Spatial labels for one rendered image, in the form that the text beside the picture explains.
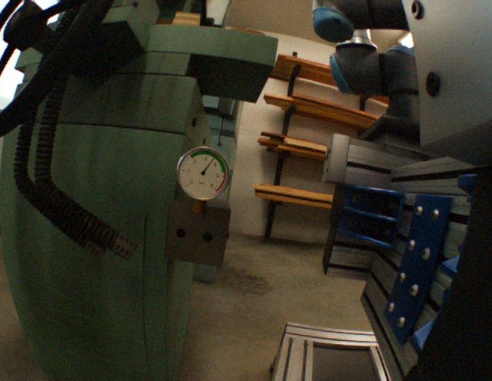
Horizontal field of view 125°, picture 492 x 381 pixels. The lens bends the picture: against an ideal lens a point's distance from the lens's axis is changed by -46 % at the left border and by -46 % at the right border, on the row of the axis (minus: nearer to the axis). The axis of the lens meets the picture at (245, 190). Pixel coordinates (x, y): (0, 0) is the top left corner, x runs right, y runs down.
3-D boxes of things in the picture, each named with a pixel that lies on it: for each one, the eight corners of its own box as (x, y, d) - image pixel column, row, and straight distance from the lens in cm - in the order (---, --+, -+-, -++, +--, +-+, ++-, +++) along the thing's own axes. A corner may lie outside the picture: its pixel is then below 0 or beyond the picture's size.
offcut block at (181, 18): (170, 26, 44) (177, 11, 46) (171, 36, 47) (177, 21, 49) (195, 29, 43) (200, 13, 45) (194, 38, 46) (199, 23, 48)
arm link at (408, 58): (434, 91, 57) (426, 43, 64) (379, 85, 56) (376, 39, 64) (429, 111, 67) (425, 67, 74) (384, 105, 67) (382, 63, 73)
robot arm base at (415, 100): (422, 150, 68) (422, 115, 71) (450, 140, 55) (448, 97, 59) (373, 137, 62) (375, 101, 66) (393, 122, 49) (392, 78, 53)
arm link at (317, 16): (368, 17, 39) (361, -21, 48) (302, 22, 42) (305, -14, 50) (377, 45, 45) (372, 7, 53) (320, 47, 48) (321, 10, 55)
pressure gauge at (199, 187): (170, 212, 28) (181, 141, 27) (176, 207, 31) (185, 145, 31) (224, 221, 27) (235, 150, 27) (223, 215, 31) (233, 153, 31)
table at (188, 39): (-11, 58, 63) (0, 34, 65) (54, 90, 79) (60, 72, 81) (294, 36, 30) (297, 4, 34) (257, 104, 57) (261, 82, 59)
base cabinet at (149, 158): (38, 369, 90) (4, 122, 61) (100, 297, 123) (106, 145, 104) (171, 422, 74) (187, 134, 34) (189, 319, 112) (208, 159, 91)
